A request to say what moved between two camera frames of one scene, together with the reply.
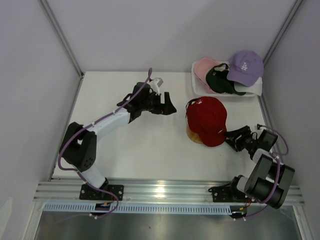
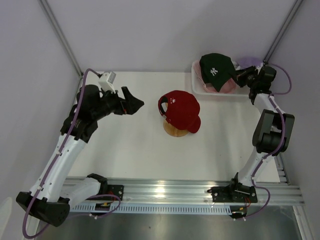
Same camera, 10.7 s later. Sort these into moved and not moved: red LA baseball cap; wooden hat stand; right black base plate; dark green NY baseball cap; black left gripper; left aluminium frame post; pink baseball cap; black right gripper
Moved: red LA baseball cap; black left gripper; pink baseball cap; black right gripper; wooden hat stand; dark green NY baseball cap
Not moved: right black base plate; left aluminium frame post
